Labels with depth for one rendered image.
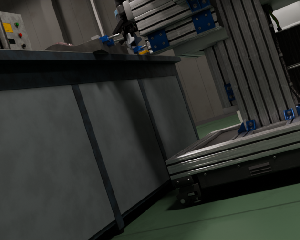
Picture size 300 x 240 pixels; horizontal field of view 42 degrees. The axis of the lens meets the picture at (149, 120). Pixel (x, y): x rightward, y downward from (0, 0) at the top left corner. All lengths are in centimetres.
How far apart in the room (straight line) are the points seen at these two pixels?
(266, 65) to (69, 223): 112
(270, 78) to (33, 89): 106
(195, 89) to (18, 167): 714
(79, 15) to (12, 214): 843
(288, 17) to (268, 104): 319
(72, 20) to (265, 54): 800
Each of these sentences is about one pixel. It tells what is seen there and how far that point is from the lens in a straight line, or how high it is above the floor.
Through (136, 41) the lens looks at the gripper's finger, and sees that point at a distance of 231.
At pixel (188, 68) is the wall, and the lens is 835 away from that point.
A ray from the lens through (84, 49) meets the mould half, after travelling 185.
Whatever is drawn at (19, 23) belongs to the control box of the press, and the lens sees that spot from 310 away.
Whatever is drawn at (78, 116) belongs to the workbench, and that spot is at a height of 53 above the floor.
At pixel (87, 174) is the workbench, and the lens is 161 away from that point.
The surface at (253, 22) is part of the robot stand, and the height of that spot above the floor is 70.
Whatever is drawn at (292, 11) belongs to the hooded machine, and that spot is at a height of 111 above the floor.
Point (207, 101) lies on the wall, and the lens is 826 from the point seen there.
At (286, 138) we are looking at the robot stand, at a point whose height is 19.
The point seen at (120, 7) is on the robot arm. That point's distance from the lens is 229.
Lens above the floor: 42
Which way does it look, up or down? level
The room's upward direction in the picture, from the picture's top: 18 degrees counter-clockwise
